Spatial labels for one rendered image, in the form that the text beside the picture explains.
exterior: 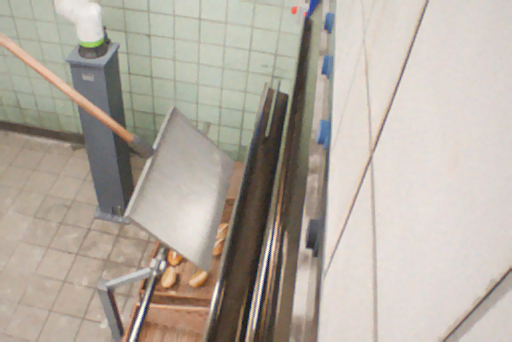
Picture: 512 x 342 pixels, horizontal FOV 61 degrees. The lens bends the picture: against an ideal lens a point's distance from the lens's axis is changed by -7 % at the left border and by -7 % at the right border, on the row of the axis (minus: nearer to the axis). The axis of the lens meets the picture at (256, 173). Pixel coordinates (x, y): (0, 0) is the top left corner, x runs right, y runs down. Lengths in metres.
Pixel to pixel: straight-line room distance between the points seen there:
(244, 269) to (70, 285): 1.82
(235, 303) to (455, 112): 1.03
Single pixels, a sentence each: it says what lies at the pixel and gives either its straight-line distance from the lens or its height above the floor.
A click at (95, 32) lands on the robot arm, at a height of 1.33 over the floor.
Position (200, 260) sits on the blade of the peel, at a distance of 1.61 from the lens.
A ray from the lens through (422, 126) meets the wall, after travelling 0.20.
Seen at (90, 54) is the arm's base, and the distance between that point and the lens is 2.34.
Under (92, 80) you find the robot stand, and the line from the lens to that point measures 2.40.
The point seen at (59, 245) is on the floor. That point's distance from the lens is 3.08.
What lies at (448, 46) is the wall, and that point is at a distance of 0.19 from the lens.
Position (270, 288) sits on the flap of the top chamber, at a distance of 0.82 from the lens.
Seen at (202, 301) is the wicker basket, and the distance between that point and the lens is 1.87.
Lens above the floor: 2.43
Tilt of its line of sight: 46 degrees down
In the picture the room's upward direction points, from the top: 8 degrees clockwise
